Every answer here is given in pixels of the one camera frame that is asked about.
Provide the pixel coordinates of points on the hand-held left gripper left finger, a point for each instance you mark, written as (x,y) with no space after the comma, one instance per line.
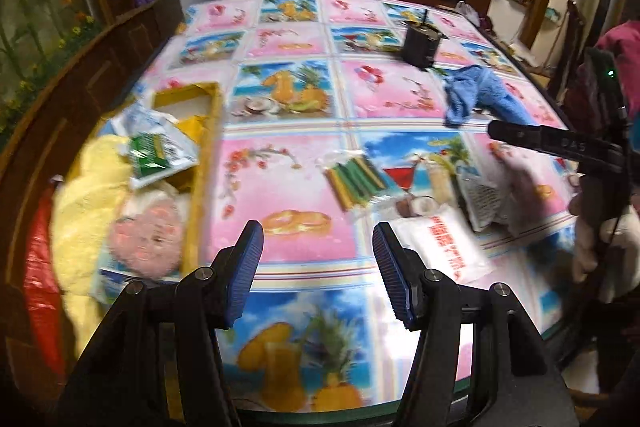
(247,272)

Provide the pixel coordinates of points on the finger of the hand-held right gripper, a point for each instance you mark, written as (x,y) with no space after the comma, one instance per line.
(550,142)

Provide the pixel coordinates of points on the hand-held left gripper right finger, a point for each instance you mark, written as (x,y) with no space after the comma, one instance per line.
(392,272)

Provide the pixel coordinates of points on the blue towel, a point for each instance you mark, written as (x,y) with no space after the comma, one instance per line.
(480,92)

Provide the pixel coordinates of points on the grey packet with dotted panel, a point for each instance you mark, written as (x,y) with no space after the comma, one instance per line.
(485,202)

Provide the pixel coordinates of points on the pink round plush pad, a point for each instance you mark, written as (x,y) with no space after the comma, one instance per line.
(145,237)

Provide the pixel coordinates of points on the yellow cardboard box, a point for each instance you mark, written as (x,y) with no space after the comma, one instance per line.
(207,167)

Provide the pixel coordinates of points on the teal tissue pack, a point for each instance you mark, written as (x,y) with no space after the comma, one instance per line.
(115,283)

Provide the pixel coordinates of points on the green and white packet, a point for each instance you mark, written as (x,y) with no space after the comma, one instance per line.
(150,152)

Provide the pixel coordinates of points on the yellow towel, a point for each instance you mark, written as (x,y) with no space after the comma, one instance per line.
(85,217)

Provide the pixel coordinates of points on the red foil packet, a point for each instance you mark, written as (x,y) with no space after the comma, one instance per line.
(42,287)

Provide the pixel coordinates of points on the person's right hand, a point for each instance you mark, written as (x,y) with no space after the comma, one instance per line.
(620,257)

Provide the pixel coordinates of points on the white packet with red print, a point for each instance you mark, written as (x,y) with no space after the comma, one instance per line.
(440,247)

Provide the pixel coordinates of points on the person's maroon clothing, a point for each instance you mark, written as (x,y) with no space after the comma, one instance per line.
(625,42)

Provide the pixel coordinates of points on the pack of coloured sticks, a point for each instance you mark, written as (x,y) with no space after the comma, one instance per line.
(355,182)

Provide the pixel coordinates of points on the printed plastic tablecloth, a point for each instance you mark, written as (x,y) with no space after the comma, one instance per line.
(300,187)

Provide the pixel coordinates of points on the white plastic bag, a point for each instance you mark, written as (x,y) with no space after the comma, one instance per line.
(467,12)

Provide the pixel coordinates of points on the black cup with straw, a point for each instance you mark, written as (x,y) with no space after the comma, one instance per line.
(419,44)

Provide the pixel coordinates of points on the clear crinkled plastic bag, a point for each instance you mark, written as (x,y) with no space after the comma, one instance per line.
(135,119)

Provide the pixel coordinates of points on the dark chair frame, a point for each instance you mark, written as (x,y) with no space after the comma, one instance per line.
(567,52)

